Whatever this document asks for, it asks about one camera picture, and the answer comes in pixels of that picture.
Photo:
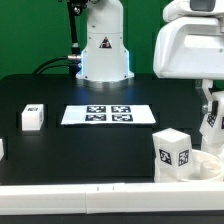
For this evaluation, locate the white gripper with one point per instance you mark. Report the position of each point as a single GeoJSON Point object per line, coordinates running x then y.
{"type": "Point", "coordinates": [191, 48]}

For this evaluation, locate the white round stool seat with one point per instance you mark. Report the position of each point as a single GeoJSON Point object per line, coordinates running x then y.
{"type": "Point", "coordinates": [205, 168]}

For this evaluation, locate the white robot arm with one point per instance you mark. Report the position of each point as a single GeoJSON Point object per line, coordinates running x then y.
{"type": "Point", "coordinates": [105, 59]}

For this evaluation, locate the white sheet with four tags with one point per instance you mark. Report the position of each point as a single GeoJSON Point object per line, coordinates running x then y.
{"type": "Point", "coordinates": [107, 114]}

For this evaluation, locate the white block at left edge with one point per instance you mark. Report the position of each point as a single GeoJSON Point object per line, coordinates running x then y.
{"type": "Point", "coordinates": [1, 149]}

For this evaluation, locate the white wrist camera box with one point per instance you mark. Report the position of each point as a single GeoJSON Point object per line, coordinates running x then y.
{"type": "Point", "coordinates": [193, 8]}

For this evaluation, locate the white front rail wall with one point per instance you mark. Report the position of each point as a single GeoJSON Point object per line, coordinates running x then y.
{"type": "Point", "coordinates": [111, 198]}

